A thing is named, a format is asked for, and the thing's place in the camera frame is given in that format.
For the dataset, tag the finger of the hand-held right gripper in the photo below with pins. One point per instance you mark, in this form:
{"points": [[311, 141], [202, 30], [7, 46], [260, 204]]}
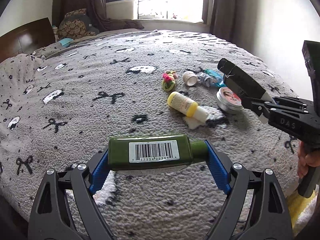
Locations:
{"points": [[287, 102], [257, 106]]}

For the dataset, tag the brown patterned pillow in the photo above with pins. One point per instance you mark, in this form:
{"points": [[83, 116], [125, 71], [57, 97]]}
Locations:
{"points": [[75, 25]]}

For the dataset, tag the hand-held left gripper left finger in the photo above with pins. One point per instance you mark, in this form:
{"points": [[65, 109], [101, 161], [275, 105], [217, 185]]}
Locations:
{"points": [[98, 172]]}

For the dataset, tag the yellow fuzzy cloth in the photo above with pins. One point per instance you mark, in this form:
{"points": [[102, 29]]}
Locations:
{"points": [[300, 210]]}

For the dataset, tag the teal cloth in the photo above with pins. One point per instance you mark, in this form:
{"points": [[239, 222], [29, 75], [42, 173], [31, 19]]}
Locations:
{"points": [[66, 42]]}

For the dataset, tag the blue snack packet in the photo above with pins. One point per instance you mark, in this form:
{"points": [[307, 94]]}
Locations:
{"points": [[212, 76]]}

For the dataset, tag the brown curtain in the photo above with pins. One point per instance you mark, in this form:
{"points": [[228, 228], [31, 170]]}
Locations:
{"points": [[92, 2], [222, 5]]}

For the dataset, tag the person's right hand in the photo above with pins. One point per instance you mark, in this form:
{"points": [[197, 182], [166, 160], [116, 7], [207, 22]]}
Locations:
{"points": [[302, 162]]}

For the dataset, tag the small white cup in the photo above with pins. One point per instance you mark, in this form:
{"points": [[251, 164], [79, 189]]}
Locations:
{"points": [[190, 79]]}

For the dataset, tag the green plastic bottle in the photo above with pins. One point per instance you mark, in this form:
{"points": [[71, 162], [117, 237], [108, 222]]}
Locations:
{"points": [[120, 152]]}

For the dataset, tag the round metal tin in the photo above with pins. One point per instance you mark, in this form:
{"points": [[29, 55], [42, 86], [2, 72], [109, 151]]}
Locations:
{"points": [[227, 101]]}

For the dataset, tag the wooden headboard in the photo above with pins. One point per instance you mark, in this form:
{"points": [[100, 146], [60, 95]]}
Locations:
{"points": [[27, 37]]}

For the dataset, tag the white plastic tub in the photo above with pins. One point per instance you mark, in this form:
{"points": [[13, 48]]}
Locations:
{"points": [[120, 10]]}

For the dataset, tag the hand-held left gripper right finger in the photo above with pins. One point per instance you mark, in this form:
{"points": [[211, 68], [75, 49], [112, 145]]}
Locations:
{"points": [[216, 167]]}

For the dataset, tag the yellow bottle with white cap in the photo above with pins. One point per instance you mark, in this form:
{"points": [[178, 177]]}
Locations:
{"points": [[181, 102]]}

